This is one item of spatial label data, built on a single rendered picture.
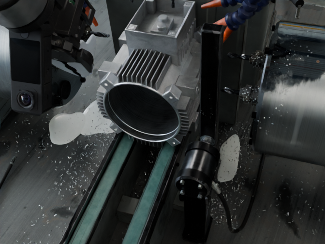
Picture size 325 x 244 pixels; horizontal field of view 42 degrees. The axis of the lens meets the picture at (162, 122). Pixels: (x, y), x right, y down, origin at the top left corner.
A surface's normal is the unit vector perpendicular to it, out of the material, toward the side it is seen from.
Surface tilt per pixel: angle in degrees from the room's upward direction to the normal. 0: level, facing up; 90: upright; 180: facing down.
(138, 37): 90
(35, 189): 0
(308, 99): 51
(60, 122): 0
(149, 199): 0
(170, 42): 90
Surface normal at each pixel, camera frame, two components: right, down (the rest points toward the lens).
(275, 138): -0.31, 0.70
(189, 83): -0.06, -0.67
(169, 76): 0.45, -0.46
